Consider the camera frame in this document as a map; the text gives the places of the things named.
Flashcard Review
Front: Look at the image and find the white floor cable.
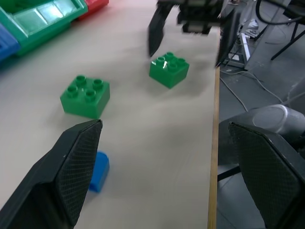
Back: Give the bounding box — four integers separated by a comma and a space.
219, 70, 285, 113

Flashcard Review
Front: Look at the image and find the black cable bundle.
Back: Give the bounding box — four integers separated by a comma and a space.
256, 0, 305, 25

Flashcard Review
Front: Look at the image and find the white power strip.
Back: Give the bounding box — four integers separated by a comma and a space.
239, 32, 252, 71

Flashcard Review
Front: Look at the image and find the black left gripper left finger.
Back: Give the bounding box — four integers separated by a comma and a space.
0, 119, 103, 229

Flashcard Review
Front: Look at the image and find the red plastic bin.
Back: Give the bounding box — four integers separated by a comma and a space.
76, 0, 110, 22

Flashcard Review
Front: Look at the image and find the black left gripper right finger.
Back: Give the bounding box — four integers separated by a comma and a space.
228, 121, 305, 229

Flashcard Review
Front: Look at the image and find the silver robot body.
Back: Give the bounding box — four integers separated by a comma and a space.
218, 104, 305, 167

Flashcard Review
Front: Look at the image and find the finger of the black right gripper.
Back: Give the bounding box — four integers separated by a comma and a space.
147, 0, 178, 58
215, 9, 241, 68

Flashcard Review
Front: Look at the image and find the blue plastic bin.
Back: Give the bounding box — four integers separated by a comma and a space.
0, 22, 21, 64

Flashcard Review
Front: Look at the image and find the green plastic bin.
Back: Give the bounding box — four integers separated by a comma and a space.
0, 0, 89, 57

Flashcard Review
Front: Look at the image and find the green four-stud building block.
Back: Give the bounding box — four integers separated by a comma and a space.
59, 74, 111, 119
149, 51, 191, 90

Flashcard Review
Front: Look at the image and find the blue building block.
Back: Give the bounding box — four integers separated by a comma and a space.
88, 151, 111, 193

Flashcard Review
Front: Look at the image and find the black stand leg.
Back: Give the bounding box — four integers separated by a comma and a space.
271, 22, 305, 61

